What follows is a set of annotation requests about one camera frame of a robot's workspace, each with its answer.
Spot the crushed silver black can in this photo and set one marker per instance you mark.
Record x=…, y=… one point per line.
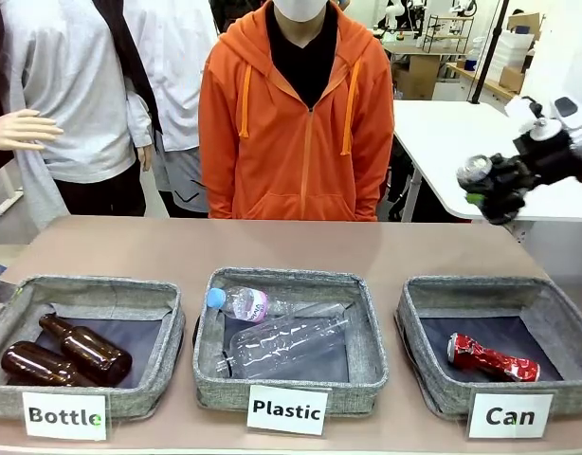
x=473, y=171

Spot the small cardboard box on workbench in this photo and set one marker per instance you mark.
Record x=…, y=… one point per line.
x=511, y=79

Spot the white Plastic label sign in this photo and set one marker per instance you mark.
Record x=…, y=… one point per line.
x=287, y=410

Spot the person's left forearm orange sleeve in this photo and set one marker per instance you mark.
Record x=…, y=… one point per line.
x=376, y=170

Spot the grey fabric basket can sign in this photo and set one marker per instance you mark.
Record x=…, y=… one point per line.
x=490, y=289

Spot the white desk leg frame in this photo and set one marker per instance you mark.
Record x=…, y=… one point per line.
x=9, y=196

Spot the person in orange hoodie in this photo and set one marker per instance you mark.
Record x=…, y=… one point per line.
x=296, y=156

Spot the mannequin in grey t-shirt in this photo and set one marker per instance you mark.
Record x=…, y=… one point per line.
x=78, y=95

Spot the crushed red soda can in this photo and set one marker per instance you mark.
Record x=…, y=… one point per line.
x=495, y=362

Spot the large cardboard box under bench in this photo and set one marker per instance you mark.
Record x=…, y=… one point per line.
x=416, y=78

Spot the blue and white container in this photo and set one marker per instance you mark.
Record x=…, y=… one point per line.
x=471, y=64

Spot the plastic bottle with blue cap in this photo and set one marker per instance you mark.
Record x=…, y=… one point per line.
x=243, y=303

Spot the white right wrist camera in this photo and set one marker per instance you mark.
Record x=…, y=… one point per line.
x=546, y=129

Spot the black vertical pole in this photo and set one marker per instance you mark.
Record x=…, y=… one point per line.
x=485, y=52

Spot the white Bottle label sign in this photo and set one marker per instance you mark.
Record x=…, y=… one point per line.
x=66, y=416

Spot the grey fabric basket plastic sign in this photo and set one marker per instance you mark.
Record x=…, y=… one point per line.
x=291, y=279

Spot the dark brown hanging cloth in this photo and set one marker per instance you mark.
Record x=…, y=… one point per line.
x=130, y=61

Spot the large clear plastic bottle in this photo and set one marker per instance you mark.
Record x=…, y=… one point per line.
x=286, y=346

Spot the white Can label sign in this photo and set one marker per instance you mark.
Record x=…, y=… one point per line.
x=510, y=416

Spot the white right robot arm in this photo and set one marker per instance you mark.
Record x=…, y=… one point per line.
x=577, y=71

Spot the white face mask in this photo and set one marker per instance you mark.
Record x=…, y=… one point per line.
x=300, y=8

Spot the grey fabric basket bottle sign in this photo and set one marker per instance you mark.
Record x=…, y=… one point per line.
x=144, y=398

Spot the wooden workbench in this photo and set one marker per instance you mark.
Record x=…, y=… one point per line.
x=466, y=78

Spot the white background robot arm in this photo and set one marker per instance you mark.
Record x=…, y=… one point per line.
x=397, y=14

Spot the cardboard box on high shelf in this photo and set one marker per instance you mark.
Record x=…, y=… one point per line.
x=524, y=23

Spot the stacked white foam boxes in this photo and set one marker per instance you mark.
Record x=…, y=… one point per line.
x=509, y=52

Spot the brown glass beer bottle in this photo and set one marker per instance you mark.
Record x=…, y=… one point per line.
x=35, y=365
x=89, y=351

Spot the person's right forearm orange sleeve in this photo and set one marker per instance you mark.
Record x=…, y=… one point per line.
x=217, y=170

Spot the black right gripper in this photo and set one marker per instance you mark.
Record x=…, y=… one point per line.
x=547, y=158

